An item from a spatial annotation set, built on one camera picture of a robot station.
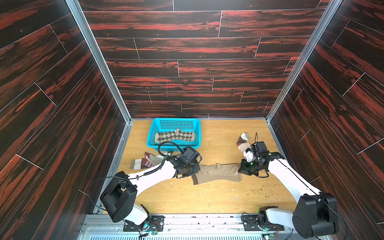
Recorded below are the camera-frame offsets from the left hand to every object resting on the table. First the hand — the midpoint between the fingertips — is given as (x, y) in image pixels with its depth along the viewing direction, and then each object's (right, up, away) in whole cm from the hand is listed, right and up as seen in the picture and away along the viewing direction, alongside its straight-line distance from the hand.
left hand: (200, 169), depth 84 cm
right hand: (+24, -1, +2) cm, 24 cm away
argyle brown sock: (-16, +20, +24) cm, 35 cm away
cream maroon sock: (-37, +1, +10) cm, 39 cm away
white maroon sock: (-31, +4, +9) cm, 32 cm away
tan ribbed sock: (+14, -3, +6) cm, 15 cm away
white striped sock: (+30, +14, +19) cm, 38 cm away
